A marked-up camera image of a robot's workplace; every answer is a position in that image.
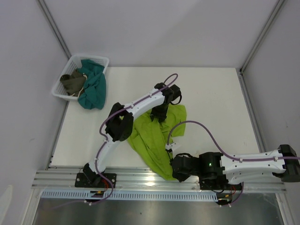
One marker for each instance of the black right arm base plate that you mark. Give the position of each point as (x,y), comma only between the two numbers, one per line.
(218,185)

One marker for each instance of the aluminium mounting rail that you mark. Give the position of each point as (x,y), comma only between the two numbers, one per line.
(141,179)

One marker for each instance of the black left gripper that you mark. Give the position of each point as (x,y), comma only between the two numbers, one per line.
(161,116)

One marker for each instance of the right aluminium corner post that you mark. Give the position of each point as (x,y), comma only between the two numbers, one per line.
(274,14)

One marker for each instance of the aluminium corner post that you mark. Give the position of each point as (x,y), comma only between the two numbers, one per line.
(54,27)
(274,14)

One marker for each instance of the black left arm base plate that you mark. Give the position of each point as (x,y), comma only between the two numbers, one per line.
(82,181)

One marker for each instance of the olive brown shorts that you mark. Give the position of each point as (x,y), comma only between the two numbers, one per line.
(73,83)

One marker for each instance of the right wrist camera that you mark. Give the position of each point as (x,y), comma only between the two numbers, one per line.
(169,148)

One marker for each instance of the white plastic basket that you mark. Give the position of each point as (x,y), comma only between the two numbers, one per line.
(74,63)

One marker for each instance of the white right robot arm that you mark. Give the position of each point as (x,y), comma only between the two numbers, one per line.
(219,171)

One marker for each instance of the left aluminium corner post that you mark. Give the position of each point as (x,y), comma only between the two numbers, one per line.
(54,27)

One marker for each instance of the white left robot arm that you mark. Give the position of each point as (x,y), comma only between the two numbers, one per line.
(119,125)

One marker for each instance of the teal shorts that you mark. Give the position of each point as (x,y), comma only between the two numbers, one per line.
(94,88)

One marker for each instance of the lime green shorts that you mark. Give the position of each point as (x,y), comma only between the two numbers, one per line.
(149,137)

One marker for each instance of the slotted grey cable duct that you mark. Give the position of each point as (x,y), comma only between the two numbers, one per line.
(130,195)

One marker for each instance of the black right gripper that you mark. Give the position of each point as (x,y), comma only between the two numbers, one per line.
(181,177)

